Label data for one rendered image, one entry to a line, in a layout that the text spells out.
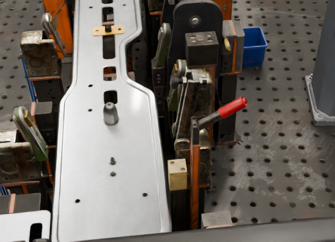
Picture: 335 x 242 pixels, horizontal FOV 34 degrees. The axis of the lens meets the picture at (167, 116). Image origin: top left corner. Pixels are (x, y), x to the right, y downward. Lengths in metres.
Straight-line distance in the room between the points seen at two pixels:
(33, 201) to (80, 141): 0.16
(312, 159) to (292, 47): 0.51
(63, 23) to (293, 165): 0.85
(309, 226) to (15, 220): 0.78
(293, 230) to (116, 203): 0.73
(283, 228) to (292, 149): 1.22
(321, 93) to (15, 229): 0.95
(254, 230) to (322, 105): 1.31
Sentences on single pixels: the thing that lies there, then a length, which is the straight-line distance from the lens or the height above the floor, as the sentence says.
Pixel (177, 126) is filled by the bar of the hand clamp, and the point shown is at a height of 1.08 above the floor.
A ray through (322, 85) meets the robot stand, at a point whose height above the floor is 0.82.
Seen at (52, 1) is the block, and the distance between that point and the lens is 1.79.
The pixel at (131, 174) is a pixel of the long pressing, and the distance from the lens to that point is 1.11.
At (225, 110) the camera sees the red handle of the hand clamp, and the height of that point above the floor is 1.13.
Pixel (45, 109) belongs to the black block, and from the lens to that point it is 1.29.
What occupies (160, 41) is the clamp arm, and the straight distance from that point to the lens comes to 1.33.
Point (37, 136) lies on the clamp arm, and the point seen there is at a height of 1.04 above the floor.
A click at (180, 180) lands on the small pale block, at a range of 1.04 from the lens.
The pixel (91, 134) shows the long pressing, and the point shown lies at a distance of 1.20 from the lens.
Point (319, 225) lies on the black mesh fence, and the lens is 0.37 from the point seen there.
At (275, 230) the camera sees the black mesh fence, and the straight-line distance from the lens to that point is 0.37.
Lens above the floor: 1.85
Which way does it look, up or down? 44 degrees down
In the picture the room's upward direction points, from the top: 2 degrees counter-clockwise
